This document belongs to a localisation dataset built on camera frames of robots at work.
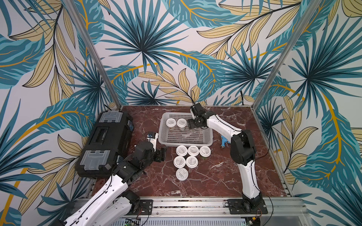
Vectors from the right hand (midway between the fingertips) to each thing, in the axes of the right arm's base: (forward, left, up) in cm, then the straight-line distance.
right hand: (194, 122), depth 99 cm
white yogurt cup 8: (-34, +9, -3) cm, 36 cm away
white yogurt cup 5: (-22, -5, -2) cm, 22 cm away
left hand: (-25, +21, +9) cm, 34 cm away
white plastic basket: (-7, +5, -8) cm, 12 cm away
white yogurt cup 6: (-27, +11, -2) cm, 30 cm away
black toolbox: (-17, +51, +9) cm, 54 cm away
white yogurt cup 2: (-1, +9, 0) cm, 9 cm away
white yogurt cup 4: (-21, +2, -2) cm, 21 cm away
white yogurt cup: (-1, +16, 0) cm, 16 cm away
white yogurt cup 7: (-28, +3, -2) cm, 28 cm away
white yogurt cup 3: (-21, +9, -2) cm, 23 cm away
